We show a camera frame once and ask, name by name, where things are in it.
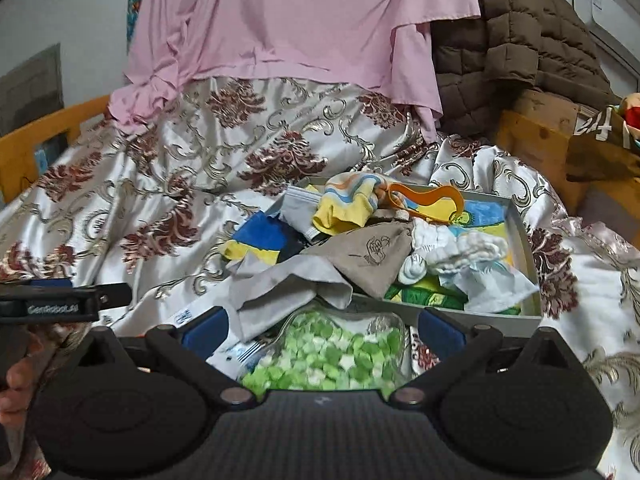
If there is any blue yellow printed cloth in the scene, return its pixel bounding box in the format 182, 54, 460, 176
222, 211, 304, 266

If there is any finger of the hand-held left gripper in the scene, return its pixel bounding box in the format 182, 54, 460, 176
0, 278, 74, 291
0, 283, 132, 319

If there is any grey shallow tray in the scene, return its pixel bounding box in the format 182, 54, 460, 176
262, 176, 544, 332

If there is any person's left hand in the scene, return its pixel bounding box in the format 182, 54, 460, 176
0, 336, 47, 412

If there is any striped printed cloth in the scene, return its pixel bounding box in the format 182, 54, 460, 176
312, 172, 394, 237

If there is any green white patterned bag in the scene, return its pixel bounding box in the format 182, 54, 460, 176
240, 307, 409, 394

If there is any floral satin blanket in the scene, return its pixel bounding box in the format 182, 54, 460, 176
0, 75, 640, 480

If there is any orange plastic band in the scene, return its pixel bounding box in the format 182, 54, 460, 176
377, 182, 464, 224

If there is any white blue fluffy sock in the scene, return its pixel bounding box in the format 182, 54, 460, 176
398, 217, 539, 314

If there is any grey cloth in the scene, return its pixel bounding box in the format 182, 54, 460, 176
230, 252, 356, 344

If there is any beige pouch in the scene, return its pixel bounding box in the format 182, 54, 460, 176
300, 220, 416, 301

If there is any brown printed cloth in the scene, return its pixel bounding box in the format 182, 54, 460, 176
565, 105, 640, 184

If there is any grey wall panel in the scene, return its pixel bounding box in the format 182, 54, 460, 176
0, 44, 64, 137

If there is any brown quilted jacket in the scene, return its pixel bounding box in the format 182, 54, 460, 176
430, 0, 619, 139

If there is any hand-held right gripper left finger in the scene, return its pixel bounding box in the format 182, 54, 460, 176
75, 306, 256, 410

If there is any white air conditioner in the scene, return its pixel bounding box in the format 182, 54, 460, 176
572, 0, 640, 41

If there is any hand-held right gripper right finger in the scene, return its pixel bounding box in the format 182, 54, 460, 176
389, 307, 577, 410

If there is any colourful wall poster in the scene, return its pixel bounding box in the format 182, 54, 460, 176
126, 0, 147, 54

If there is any pink cloth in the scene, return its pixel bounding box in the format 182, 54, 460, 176
107, 0, 484, 144

